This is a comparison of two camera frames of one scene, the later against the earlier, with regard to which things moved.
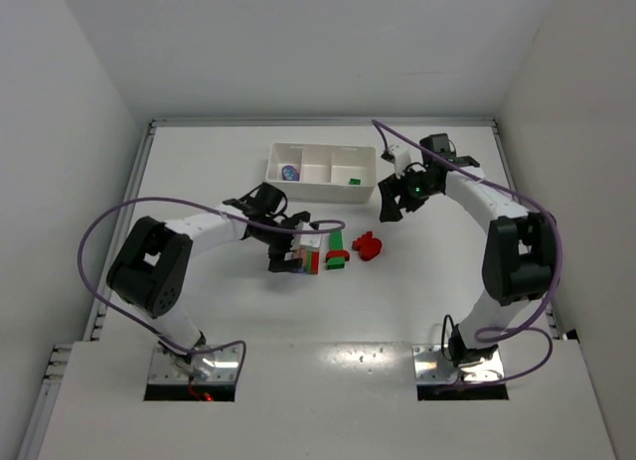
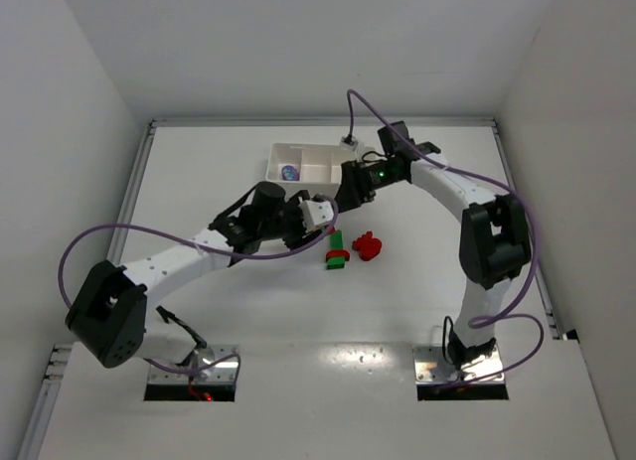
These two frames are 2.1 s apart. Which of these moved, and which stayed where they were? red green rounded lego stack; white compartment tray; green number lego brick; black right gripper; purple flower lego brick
Moved: black right gripper
Stayed: purple flower lego brick; red green rounded lego stack; white compartment tray; green number lego brick
